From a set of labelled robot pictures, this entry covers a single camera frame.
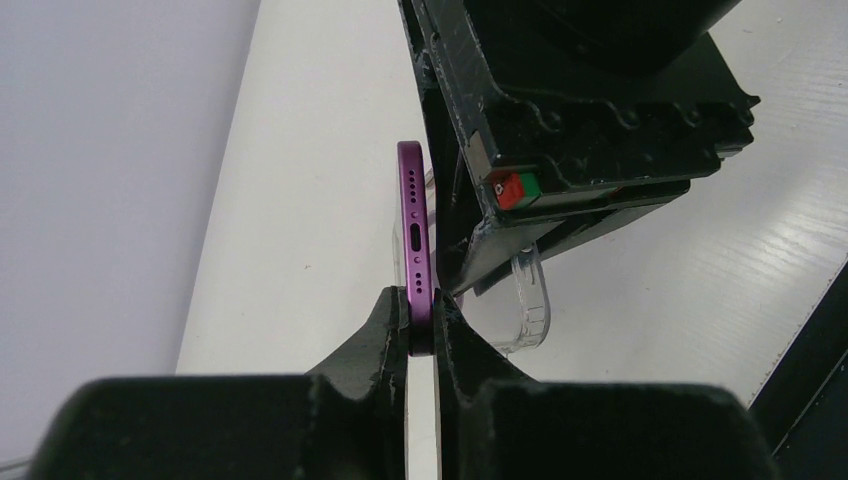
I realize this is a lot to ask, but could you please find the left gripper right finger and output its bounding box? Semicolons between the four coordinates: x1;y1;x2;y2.
433;292;780;479

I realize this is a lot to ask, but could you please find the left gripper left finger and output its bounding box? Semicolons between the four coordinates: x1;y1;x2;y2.
27;286;408;479

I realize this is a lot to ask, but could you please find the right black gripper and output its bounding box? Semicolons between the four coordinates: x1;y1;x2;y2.
399;1;758;295

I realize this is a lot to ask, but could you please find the black smartphone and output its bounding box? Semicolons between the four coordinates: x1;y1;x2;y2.
397;141;433;356

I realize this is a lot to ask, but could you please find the clear phone case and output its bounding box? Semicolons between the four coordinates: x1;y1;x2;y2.
392;169;551;355

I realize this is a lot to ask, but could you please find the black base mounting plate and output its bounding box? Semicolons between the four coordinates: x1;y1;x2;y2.
750;267;847;479

